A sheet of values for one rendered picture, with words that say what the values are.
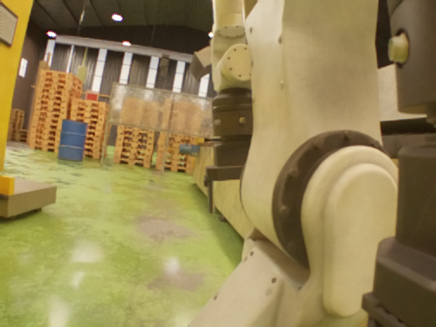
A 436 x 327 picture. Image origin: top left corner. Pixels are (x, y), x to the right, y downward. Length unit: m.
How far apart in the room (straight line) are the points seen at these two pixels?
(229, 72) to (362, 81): 0.23
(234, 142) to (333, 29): 0.27
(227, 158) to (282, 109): 0.24
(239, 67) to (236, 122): 0.09
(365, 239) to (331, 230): 0.04
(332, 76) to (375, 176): 0.10
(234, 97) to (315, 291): 0.34
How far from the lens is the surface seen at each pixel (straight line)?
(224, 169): 0.49
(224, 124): 0.48
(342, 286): 0.26
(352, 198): 0.24
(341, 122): 0.29
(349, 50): 0.31
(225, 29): 0.55
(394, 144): 0.87
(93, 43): 12.86
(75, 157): 6.43
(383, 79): 1.00
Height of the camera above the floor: 0.64
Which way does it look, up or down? 2 degrees down
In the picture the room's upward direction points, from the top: 9 degrees clockwise
